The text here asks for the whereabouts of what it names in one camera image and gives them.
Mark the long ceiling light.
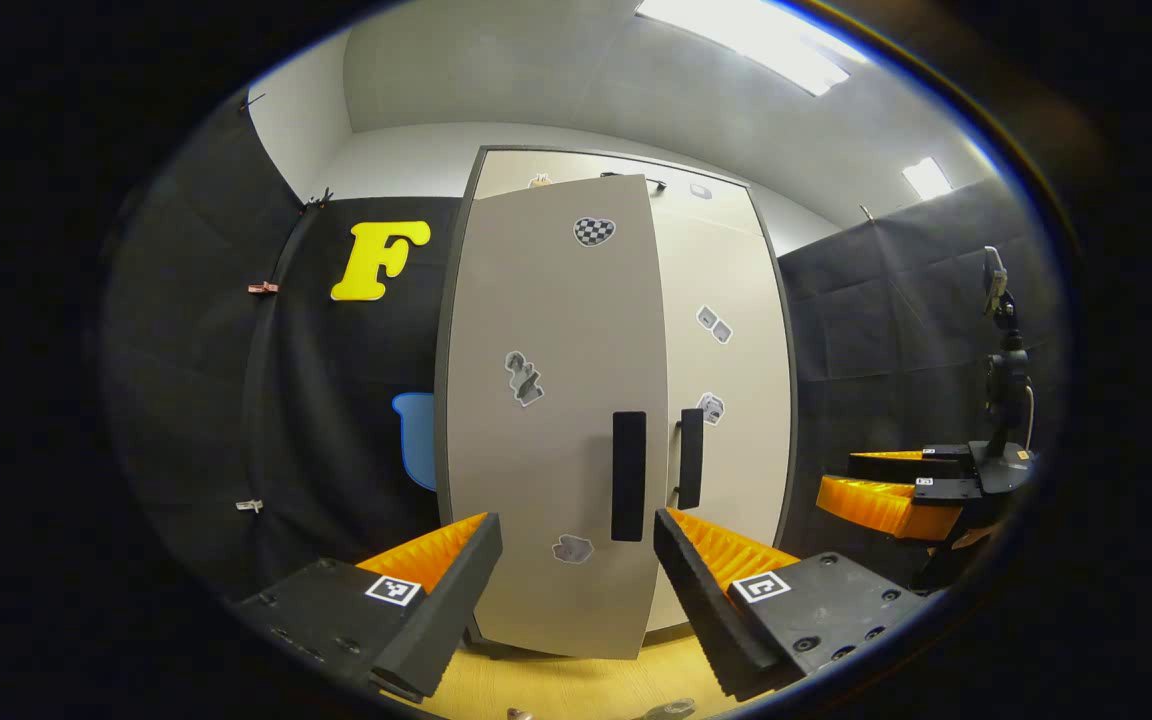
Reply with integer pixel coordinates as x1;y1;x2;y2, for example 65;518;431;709
634;0;872;98

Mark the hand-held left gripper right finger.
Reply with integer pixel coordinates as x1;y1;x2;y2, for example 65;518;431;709
653;508;932;704

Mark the small ceiling light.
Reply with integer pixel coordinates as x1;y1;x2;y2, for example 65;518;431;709
901;157;954;201

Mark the white and grey cabinet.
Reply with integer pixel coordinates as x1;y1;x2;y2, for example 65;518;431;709
433;145;799;656

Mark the beige cabinet drawer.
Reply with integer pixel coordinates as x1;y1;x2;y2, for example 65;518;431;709
474;150;765;236

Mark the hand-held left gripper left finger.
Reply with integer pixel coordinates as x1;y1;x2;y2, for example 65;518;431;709
234;512;504;703

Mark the white cabinet door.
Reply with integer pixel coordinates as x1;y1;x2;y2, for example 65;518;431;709
436;175;670;661
648;185;795;636

